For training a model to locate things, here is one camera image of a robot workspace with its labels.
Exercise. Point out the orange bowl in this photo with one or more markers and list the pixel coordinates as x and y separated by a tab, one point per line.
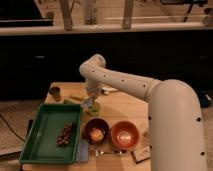
124	135

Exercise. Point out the small dark cup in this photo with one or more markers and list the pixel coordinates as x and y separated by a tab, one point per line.
55	93

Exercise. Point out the yellow round fruit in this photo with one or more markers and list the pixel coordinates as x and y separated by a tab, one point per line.
96	135

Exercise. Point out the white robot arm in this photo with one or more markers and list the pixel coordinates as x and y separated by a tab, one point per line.
175	118

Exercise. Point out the silver fork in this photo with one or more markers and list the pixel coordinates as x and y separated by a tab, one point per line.
98	152

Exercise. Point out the dark rectangular box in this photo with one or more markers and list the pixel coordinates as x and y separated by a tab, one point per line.
141	155

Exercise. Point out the bunch of dark grapes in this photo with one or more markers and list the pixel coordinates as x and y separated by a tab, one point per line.
64	137

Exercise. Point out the white object behind arm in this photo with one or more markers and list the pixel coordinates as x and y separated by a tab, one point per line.
107	91

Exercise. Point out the green plastic cup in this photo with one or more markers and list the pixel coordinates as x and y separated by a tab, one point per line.
94	109

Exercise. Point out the green plastic tray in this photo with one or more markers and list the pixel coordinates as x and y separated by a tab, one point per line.
41	144

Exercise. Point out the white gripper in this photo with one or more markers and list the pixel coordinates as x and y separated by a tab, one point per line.
93	88

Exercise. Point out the dark brown bowl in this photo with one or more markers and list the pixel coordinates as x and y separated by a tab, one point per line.
96	123

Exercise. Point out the blue towel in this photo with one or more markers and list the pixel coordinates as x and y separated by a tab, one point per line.
87	104

